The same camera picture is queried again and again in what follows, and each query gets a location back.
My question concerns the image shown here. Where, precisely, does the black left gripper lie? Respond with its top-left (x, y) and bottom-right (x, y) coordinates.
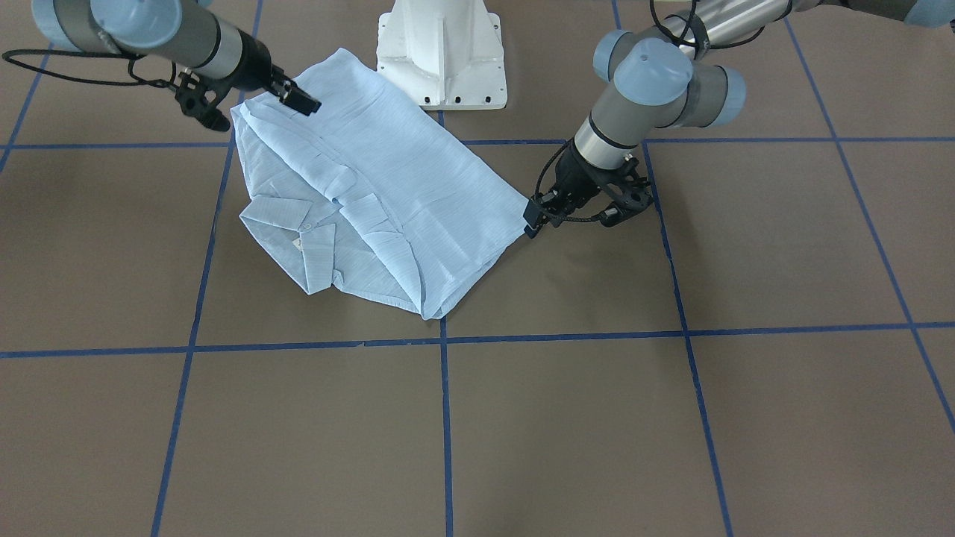
top-left (523, 142), bottom-right (618, 240)

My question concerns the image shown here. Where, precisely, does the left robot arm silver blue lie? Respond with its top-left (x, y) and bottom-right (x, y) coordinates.
top-left (523, 1), bottom-right (818, 238)

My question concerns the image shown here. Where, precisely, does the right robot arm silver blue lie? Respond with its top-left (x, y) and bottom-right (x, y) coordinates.
top-left (31, 1), bottom-right (321, 132)

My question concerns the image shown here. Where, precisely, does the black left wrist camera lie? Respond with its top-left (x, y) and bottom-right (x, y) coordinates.
top-left (595, 155), bottom-right (655, 227)

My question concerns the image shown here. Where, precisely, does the light blue button shirt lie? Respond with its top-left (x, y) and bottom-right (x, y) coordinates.
top-left (230, 48), bottom-right (527, 320)

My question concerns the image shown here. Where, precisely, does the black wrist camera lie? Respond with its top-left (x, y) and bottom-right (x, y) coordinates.
top-left (595, 155), bottom-right (655, 227)
top-left (175, 70), bottom-right (231, 133)

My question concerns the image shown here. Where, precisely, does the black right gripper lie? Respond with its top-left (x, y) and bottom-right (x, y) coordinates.
top-left (235, 37), bottom-right (322, 116)

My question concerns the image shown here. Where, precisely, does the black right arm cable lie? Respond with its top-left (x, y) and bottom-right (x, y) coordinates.
top-left (1, 48), bottom-right (187, 90)

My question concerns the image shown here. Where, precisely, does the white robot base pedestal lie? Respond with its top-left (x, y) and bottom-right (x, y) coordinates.
top-left (376, 1), bottom-right (509, 111)

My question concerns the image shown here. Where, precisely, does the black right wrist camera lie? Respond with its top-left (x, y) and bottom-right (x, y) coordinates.
top-left (175, 70), bottom-right (231, 133)

